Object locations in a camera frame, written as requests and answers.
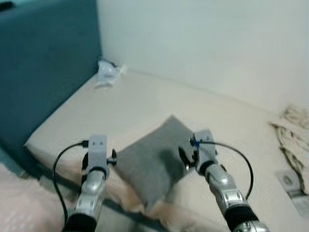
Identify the mattress with cream sheet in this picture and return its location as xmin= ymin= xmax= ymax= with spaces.
xmin=24 ymin=68 xmax=309 ymax=232

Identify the pink fluffy blanket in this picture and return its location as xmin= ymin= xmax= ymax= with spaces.
xmin=0 ymin=162 xmax=68 ymax=232

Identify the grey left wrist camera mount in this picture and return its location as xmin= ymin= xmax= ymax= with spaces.
xmin=87 ymin=135 xmax=109 ymax=170

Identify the grey white printed booklet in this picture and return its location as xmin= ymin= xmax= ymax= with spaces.
xmin=276 ymin=169 xmax=309 ymax=218

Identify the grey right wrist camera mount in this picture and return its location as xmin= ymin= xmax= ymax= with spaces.
xmin=192 ymin=130 xmax=219 ymax=167

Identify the grey fabric pillow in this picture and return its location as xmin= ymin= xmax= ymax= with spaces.
xmin=115 ymin=115 xmax=199 ymax=213

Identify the crumpled beige cloth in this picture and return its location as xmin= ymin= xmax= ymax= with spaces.
xmin=270 ymin=104 xmax=309 ymax=182

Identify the crumpled clear plastic bag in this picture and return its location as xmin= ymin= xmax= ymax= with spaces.
xmin=94 ymin=59 xmax=127 ymax=88

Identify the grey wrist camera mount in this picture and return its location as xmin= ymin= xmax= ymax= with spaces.
xmin=192 ymin=130 xmax=219 ymax=167
xmin=87 ymin=135 xmax=109 ymax=170

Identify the teal upholstered headboard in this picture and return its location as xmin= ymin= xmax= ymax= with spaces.
xmin=0 ymin=0 xmax=103 ymax=150

